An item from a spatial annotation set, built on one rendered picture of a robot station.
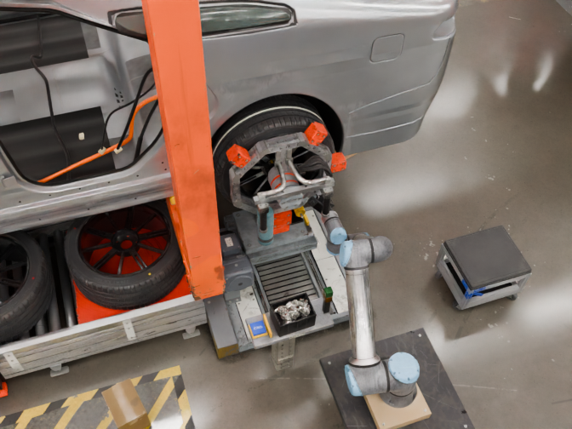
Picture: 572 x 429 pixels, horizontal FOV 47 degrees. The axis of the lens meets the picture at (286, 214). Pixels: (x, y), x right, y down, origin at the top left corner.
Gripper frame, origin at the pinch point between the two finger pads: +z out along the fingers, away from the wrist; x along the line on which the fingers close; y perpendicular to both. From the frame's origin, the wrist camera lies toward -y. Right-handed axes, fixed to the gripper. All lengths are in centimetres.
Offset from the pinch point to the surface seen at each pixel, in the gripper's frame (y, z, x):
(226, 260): -23, -17, -57
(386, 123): 10, 8, 52
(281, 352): 0, -71, -59
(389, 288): 73, -41, -18
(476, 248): 81, -49, 39
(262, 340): -24, -73, -51
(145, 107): -83, 51, -30
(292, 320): -18, -70, -34
